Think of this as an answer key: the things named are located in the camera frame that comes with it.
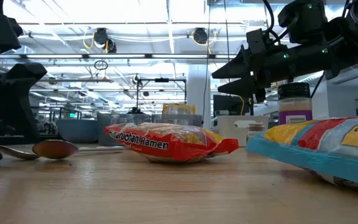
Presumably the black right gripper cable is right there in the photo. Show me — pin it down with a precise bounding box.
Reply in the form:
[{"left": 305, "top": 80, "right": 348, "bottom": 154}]
[{"left": 310, "top": 73, "right": 325, "bottom": 99}]

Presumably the black gantry frame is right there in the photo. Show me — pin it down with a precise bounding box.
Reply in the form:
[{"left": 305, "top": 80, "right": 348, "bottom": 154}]
[{"left": 135, "top": 77, "right": 188, "bottom": 114}]

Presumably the clear plastic bin left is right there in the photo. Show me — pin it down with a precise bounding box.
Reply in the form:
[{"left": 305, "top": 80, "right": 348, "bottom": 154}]
[{"left": 96, "top": 112, "right": 152, "bottom": 146}]

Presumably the red ramen packet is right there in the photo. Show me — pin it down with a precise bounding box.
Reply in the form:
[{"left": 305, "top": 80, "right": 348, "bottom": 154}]
[{"left": 104, "top": 122, "right": 240, "bottom": 164}]

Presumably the black ceiling cable reel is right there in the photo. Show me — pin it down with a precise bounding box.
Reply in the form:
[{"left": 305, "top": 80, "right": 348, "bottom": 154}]
[
  {"left": 192, "top": 27, "right": 209, "bottom": 45},
  {"left": 93, "top": 27, "right": 117, "bottom": 54}
]

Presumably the blue bowl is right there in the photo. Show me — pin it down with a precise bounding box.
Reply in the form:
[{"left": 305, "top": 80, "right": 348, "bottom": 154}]
[{"left": 56, "top": 119, "right": 99, "bottom": 144}]

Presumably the blue-edged ramen packet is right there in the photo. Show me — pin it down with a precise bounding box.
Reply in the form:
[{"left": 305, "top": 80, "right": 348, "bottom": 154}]
[{"left": 246, "top": 116, "right": 358, "bottom": 191}]

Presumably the grey plastic bin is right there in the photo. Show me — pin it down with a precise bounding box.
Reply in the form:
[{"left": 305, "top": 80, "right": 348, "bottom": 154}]
[{"left": 152, "top": 113, "right": 203, "bottom": 128}]

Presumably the white plastic bin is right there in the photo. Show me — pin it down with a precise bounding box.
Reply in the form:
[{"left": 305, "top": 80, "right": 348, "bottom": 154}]
[{"left": 218, "top": 115, "right": 270, "bottom": 147}]

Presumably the white square column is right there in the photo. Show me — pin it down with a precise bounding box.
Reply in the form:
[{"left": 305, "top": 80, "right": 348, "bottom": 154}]
[{"left": 186, "top": 63, "right": 211, "bottom": 130}]

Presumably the black monitor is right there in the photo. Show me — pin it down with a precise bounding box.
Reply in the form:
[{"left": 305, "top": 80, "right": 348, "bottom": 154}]
[{"left": 213, "top": 94, "right": 254, "bottom": 116}]

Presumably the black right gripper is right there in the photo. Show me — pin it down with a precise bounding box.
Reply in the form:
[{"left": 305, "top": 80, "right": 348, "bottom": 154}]
[{"left": 211, "top": 28, "right": 332, "bottom": 104}]

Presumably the silver spoon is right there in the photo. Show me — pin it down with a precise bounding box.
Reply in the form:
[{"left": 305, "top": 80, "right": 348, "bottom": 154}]
[{"left": 0, "top": 144, "right": 126, "bottom": 161}]

